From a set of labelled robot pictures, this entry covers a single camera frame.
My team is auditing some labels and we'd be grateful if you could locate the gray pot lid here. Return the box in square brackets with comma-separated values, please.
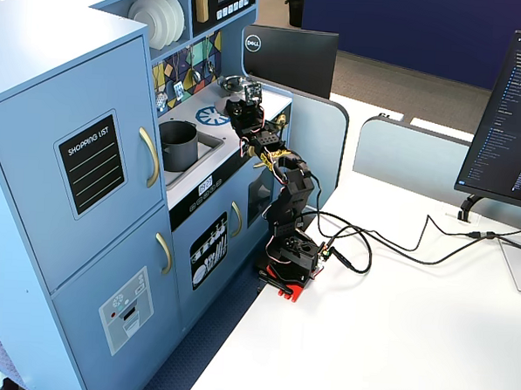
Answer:
[223, 97, 246, 119]

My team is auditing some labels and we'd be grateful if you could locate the black dishes sticker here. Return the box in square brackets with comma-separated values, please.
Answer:
[188, 209, 230, 293]

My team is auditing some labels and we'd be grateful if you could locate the blue dishwasher door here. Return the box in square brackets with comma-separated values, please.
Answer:
[165, 172, 250, 335]

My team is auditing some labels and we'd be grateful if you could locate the monitor showing code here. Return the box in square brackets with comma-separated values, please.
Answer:
[453, 26, 521, 212]

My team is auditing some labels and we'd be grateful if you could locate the long gold fridge handle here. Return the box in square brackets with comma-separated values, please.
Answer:
[135, 126, 162, 189]

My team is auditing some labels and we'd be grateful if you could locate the gray toy pot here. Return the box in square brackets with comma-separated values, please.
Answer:
[156, 119, 202, 174]

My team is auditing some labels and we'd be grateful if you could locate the blue upper fridge door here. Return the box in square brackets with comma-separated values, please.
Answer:
[0, 28, 174, 299]

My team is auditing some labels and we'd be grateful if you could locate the silver pot lid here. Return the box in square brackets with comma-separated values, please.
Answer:
[216, 73, 251, 95]

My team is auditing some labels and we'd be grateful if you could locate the black looped cable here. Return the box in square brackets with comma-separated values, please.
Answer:
[312, 222, 521, 284]

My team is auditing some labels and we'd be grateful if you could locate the black control panel strip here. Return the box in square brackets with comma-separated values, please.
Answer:
[167, 108, 291, 239]

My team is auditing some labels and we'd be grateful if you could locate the gold dishwasher handle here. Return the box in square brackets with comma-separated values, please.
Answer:
[229, 201, 244, 239]

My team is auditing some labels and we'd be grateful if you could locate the silver toy pot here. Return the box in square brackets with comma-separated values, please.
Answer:
[216, 73, 251, 100]

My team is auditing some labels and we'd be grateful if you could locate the gray toy sink basin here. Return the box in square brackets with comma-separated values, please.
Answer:
[162, 130, 226, 190]

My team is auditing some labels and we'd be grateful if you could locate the black Dell monitor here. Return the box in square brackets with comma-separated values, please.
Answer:
[239, 23, 341, 101]

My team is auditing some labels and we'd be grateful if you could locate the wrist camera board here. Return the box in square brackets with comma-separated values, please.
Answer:
[243, 81, 264, 104]

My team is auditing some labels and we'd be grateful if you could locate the silver ladle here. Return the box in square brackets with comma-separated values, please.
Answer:
[190, 46, 205, 85]

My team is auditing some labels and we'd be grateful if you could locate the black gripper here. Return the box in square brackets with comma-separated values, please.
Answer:
[223, 95, 268, 139]

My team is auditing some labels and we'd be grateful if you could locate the short gold fridge handle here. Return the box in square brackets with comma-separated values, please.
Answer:
[153, 231, 175, 276]

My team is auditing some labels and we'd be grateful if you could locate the black cable with connector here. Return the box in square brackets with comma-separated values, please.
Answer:
[300, 207, 521, 260]

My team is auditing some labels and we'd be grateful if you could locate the low light blue desk divider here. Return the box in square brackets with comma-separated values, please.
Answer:
[349, 113, 521, 236]

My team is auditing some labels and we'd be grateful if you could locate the blue toy play kitchen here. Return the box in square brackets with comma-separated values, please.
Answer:
[0, 0, 298, 390]

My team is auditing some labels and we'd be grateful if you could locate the white toy plate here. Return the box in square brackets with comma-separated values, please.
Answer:
[141, 0, 179, 48]
[153, 0, 187, 43]
[126, 0, 165, 51]

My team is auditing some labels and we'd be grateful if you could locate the blue oven door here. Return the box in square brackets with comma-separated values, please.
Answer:
[238, 126, 290, 232]

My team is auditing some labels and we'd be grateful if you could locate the red table clamp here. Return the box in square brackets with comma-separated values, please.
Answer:
[254, 254, 310, 304]

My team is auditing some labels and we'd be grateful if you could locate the blue lower fridge door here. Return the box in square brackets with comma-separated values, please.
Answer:
[45, 199, 188, 390]

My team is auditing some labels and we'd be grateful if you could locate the tall light blue desk divider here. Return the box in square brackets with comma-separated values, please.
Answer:
[247, 77, 352, 210]

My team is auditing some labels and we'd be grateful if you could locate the blue fridge door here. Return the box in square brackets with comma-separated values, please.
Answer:
[0, 28, 174, 299]
[45, 199, 188, 390]

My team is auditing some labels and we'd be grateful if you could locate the black monitor stand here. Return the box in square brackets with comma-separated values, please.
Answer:
[442, 191, 485, 225]

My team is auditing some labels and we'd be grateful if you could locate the black trash bin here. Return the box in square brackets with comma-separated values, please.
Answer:
[284, 0, 306, 30]

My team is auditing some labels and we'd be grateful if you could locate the black shopping list board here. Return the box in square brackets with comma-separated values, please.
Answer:
[50, 105, 131, 223]

